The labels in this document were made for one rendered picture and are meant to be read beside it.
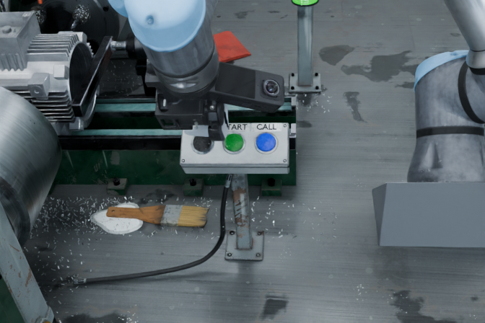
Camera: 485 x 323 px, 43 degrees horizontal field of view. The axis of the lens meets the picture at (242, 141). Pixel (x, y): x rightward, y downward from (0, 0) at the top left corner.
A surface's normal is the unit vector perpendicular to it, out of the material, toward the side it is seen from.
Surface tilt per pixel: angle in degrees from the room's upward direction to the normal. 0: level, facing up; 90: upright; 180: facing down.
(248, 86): 39
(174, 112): 30
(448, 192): 90
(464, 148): 26
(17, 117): 47
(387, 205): 90
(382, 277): 0
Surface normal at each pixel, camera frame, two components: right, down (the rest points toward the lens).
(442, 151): -0.50, -0.41
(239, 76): 0.39, -0.34
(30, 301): 1.00, -0.01
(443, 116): -0.50, -0.12
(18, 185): 0.94, -0.22
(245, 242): -0.07, 0.63
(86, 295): -0.06, -0.77
